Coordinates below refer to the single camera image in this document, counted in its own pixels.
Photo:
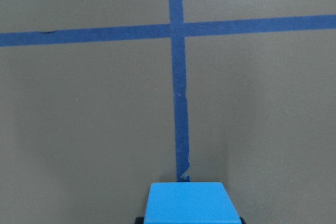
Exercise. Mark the blue cube block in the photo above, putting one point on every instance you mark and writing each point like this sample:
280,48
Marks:
190,202

